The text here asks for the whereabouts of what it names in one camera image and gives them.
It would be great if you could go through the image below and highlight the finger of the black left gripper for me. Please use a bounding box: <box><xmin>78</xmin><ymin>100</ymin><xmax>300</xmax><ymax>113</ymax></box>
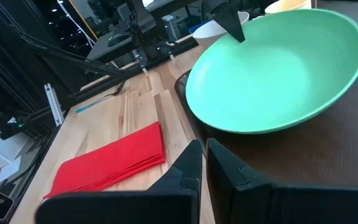
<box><xmin>210</xmin><ymin>2</ymin><xmax>247</xmax><ymax>44</ymax></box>

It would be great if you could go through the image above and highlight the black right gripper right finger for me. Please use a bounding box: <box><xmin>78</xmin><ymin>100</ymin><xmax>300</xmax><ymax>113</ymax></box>
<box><xmin>206</xmin><ymin>138</ymin><xmax>358</xmax><ymax>224</ymax></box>

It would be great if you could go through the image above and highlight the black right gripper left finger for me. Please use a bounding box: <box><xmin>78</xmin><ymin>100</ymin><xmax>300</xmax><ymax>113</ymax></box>
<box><xmin>35</xmin><ymin>139</ymin><xmax>203</xmax><ymax>224</ymax></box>

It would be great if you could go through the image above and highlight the grey bowl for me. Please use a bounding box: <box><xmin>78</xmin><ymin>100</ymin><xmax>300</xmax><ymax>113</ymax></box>
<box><xmin>193</xmin><ymin>11</ymin><xmax>250</xmax><ymax>50</ymax></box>

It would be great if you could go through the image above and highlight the orange cup with handle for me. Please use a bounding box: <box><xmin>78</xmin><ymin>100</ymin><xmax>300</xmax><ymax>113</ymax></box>
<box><xmin>264</xmin><ymin>0</ymin><xmax>313</xmax><ymax>15</ymax></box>

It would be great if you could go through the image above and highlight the red cloth napkin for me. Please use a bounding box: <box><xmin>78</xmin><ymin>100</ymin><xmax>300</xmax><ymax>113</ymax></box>
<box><xmin>42</xmin><ymin>121</ymin><xmax>167</xmax><ymax>200</ymax></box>

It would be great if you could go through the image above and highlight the green plate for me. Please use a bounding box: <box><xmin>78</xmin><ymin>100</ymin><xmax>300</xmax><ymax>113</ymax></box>
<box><xmin>185</xmin><ymin>8</ymin><xmax>358</xmax><ymax>134</ymax></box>

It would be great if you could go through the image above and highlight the dark brown plastic tray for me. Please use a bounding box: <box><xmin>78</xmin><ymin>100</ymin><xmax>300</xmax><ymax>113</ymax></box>
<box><xmin>174</xmin><ymin>30</ymin><xmax>358</xmax><ymax>224</ymax></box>

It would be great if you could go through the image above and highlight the blue plastic bin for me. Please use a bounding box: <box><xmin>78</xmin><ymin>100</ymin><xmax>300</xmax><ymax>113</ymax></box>
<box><xmin>188</xmin><ymin>20</ymin><xmax>211</xmax><ymax>34</ymax></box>

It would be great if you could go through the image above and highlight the black computer mouse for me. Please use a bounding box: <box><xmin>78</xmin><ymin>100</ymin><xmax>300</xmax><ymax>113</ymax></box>
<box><xmin>107</xmin><ymin>32</ymin><xmax>132</xmax><ymax>48</ymax></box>

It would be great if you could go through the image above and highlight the dark grey desk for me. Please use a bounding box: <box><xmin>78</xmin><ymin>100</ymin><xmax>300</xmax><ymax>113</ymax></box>
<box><xmin>85</xmin><ymin>27</ymin><xmax>155</xmax><ymax>62</ymax></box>

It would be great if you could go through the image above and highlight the silver metal bracket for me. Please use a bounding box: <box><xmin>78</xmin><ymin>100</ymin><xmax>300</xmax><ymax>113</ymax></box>
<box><xmin>44</xmin><ymin>83</ymin><xmax>65</xmax><ymax>127</ymax></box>

